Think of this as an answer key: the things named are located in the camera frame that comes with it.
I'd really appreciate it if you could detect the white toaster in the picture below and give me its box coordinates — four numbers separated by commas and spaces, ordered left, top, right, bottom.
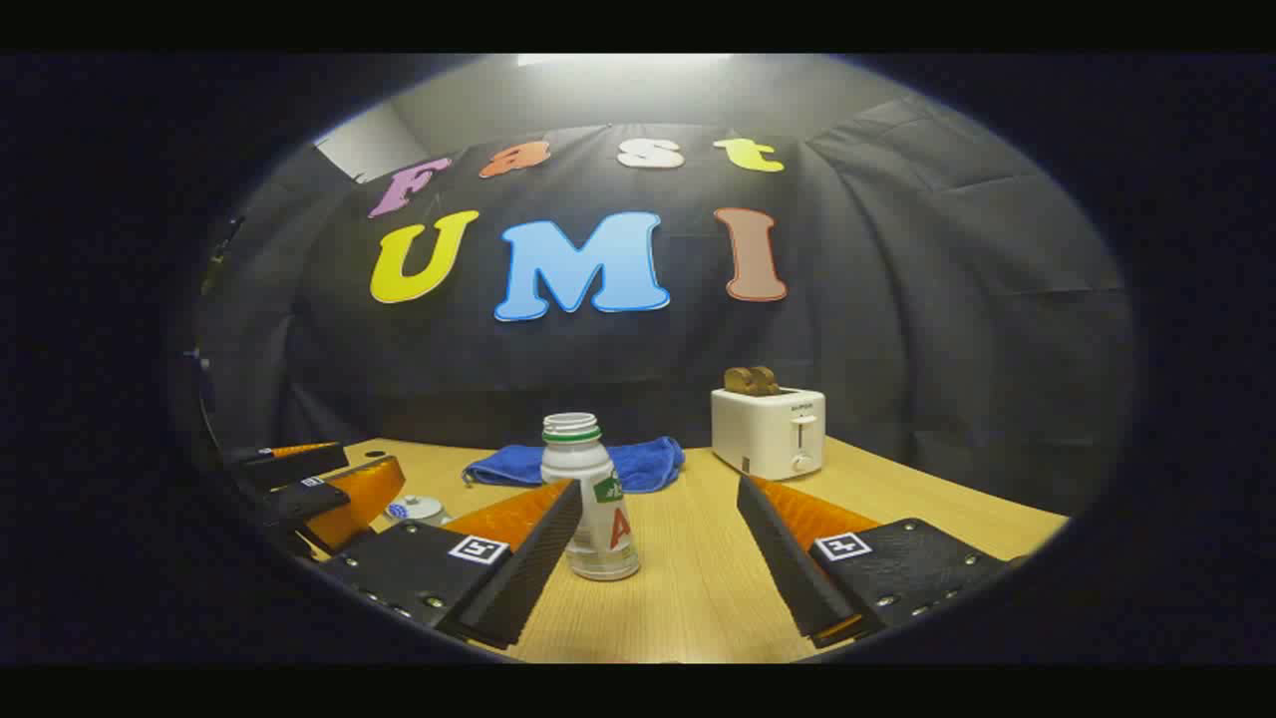
711, 387, 827, 482

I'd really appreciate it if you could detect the blue towel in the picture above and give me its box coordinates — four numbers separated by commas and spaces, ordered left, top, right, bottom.
463, 436, 686, 495

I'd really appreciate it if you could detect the white plastic water bottle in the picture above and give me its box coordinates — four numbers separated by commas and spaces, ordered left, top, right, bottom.
539, 412, 641, 582

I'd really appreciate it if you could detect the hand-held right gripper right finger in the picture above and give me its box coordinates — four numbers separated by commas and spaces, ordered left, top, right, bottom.
738, 476, 1010, 649

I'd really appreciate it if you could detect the ceiling light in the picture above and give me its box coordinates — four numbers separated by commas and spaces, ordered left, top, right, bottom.
516, 53, 735, 69

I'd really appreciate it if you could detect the black backdrop cloth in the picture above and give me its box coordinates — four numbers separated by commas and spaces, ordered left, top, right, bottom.
194, 120, 1137, 520

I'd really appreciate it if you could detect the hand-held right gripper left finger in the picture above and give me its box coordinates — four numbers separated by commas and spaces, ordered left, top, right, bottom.
319, 479, 583, 650

